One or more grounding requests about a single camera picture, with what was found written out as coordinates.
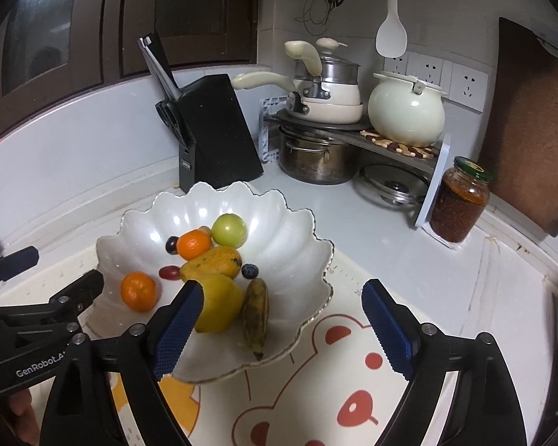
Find cream round lidded pot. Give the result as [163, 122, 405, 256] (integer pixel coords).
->
[367, 71, 447, 147]

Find printed silicone baking mat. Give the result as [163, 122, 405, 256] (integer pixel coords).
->
[0, 260, 468, 446]

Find hanging wire trivet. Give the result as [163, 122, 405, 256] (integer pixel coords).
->
[295, 0, 336, 36]

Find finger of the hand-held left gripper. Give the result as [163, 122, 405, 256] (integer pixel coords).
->
[0, 270, 106, 325]
[0, 246, 41, 289]

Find glass pot lid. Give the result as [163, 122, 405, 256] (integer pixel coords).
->
[359, 162, 431, 207]

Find cream saucepan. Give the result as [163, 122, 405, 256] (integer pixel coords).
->
[231, 72, 361, 105]

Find dark wooden window frame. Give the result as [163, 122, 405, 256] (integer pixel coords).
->
[0, 0, 261, 147]

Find grey kitchen shelf rack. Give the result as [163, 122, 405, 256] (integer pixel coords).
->
[265, 111, 452, 230]

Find yellow mango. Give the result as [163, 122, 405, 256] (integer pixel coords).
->
[180, 246, 243, 280]

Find white rice paddle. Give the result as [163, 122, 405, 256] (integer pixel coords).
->
[376, 0, 408, 58]

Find green round fruit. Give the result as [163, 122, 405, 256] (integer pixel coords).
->
[212, 214, 248, 248]

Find brown wooden cutting board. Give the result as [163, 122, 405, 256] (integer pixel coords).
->
[477, 17, 558, 237]

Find orange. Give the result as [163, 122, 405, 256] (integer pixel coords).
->
[121, 272, 159, 313]

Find black knife block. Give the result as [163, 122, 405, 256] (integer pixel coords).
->
[179, 73, 264, 193]

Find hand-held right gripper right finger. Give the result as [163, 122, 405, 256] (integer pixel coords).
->
[361, 279, 527, 446]

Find cream frying pan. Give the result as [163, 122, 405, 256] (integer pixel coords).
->
[286, 93, 366, 125]

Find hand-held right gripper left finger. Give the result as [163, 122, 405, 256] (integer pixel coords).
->
[39, 280, 204, 446]

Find steel pot with cream handle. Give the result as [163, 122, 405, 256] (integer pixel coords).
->
[285, 37, 361, 90]

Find white scalloped bowl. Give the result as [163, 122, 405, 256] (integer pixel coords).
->
[95, 181, 334, 384]

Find glass jar of chili sauce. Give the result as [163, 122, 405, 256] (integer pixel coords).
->
[429, 155, 494, 243]

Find steel handled kitchen knife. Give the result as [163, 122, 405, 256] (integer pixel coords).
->
[138, 36, 180, 99]
[144, 32, 183, 98]

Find black kitchen scissors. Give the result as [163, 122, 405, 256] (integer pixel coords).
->
[155, 99, 197, 148]

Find large yellow melon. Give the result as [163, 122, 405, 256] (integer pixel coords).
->
[193, 273, 246, 334]

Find brown spotted banana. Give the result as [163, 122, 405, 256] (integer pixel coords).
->
[241, 277, 270, 361]

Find person's left hand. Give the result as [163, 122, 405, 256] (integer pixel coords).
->
[7, 385, 46, 446]

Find large steel stockpot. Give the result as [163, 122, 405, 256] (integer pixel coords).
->
[279, 125, 361, 185]

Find white plastic basket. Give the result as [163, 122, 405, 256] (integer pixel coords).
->
[259, 95, 290, 163]

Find small tangerine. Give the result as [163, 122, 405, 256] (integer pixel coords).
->
[177, 229, 213, 261]

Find wooden trivet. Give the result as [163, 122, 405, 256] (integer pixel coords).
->
[360, 127, 441, 159]

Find white wall outlet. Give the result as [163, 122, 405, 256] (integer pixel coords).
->
[384, 54, 408, 75]
[449, 62, 489, 112]
[405, 51, 452, 90]

